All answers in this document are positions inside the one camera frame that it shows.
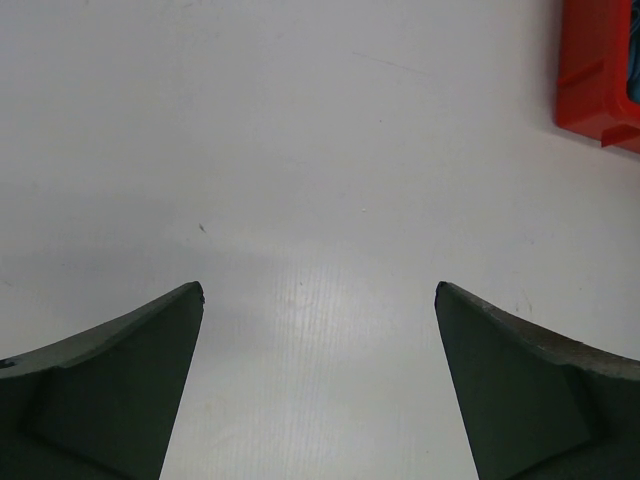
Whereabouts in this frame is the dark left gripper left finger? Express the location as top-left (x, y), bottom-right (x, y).
top-left (1, 282), bottom-right (205, 479)

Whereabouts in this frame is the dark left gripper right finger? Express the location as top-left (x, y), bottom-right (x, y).
top-left (435, 282), bottom-right (639, 479)

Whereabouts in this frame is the red plastic bin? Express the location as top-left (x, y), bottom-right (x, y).
top-left (554, 1), bottom-right (639, 154)

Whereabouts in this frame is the teal crumpled t shirt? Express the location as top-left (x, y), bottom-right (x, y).
top-left (627, 64), bottom-right (640, 104)

